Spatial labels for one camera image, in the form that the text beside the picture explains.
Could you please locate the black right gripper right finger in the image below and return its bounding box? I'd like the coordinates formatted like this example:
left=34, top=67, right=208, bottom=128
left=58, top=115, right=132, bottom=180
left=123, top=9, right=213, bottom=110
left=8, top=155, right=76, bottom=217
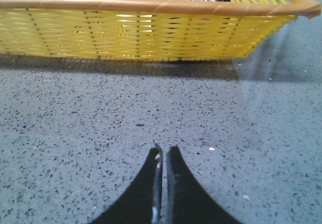
left=167, top=146, right=240, bottom=223

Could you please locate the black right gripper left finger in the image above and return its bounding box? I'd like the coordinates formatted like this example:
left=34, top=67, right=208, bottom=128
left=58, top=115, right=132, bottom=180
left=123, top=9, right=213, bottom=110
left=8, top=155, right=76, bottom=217
left=91, top=147, right=163, bottom=224

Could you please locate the yellow woven plastic basket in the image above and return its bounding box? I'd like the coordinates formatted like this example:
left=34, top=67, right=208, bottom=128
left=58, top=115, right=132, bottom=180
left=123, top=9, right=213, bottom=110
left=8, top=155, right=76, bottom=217
left=1, top=0, right=321, bottom=61

